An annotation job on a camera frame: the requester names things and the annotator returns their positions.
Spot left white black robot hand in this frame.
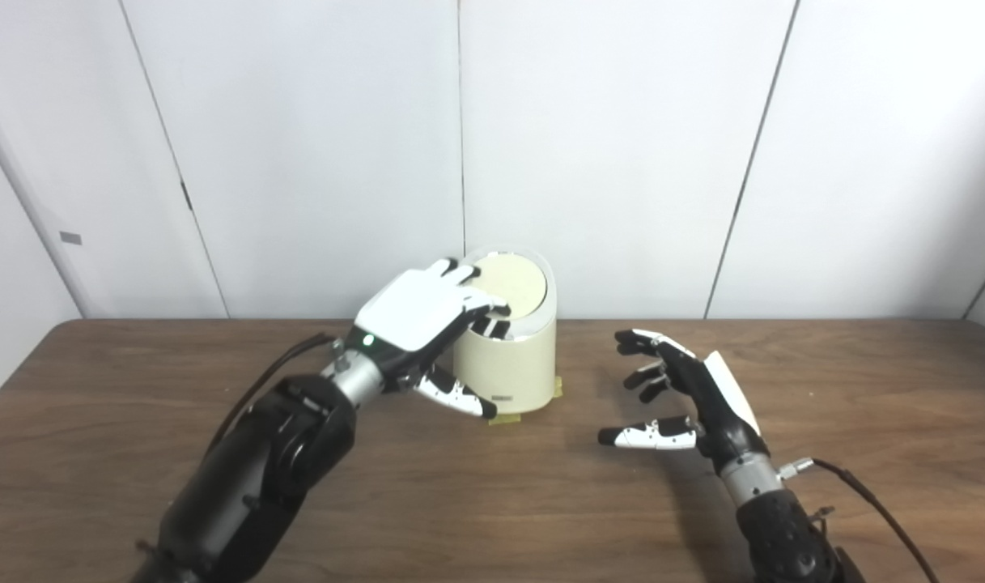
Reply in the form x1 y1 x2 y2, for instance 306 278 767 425
346 257 513 419

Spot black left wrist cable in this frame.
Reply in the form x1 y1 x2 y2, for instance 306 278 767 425
205 332 339 454

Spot cream round bin lid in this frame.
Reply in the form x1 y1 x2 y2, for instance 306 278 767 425
464 253 550 321

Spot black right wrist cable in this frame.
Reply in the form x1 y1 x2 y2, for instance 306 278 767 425
778 457 938 583

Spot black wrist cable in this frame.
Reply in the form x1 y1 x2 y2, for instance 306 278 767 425
778 457 938 583
205 332 339 454

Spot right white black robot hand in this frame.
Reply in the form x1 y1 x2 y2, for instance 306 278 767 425
598 328 768 479

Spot cream-colored bin body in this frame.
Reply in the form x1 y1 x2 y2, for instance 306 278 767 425
452 247 558 415

